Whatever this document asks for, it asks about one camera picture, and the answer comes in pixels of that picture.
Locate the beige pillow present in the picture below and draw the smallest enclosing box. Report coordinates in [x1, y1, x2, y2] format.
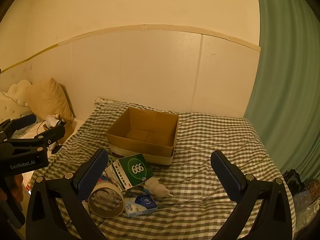
[30, 77, 75, 123]

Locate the white toy figure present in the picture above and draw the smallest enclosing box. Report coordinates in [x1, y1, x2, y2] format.
[143, 177, 171, 197]

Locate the black plastic bag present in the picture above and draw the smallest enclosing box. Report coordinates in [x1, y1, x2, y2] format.
[282, 169, 305, 193]

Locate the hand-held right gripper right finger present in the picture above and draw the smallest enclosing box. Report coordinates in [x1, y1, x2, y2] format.
[210, 150, 293, 240]

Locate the white crumpled cloth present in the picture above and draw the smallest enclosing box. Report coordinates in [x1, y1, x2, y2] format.
[46, 114, 62, 128]

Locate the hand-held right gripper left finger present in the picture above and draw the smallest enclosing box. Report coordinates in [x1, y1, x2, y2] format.
[26, 148, 109, 240]

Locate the green checked blanket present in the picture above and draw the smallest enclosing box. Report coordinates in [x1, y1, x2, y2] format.
[30, 102, 297, 240]

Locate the floral pillow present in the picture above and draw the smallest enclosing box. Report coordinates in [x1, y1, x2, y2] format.
[94, 96, 130, 108]

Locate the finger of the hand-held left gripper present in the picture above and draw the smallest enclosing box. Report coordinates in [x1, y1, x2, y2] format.
[0, 114, 37, 143]
[7, 125, 66, 153]

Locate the green curtain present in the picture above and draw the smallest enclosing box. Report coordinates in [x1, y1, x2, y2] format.
[244, 0, 320, 180]

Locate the white tufted headboard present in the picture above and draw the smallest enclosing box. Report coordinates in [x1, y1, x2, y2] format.
[0, 79, 33, 123]

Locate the green and white medicine box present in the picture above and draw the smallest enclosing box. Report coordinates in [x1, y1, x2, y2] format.
[104, 154, 154, 192]

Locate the beige tape roll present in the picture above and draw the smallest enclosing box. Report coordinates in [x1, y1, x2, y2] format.
[88, 180, 125, 218]

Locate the clear plastic bag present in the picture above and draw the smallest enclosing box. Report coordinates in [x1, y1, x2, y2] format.
[292, 190, 320, 222]

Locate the light blue cloth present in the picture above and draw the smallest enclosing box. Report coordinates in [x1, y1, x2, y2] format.
[11, 124, 44, 138]

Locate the person's left hand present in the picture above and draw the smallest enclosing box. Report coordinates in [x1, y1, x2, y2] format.
[11, 174, 25, 203]

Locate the blue and white tissue pack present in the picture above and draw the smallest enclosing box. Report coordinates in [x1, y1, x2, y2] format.
[124, 194, 158, 217]

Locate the small cardboard box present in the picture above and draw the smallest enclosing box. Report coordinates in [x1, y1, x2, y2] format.
[42, 116, 74, 146]

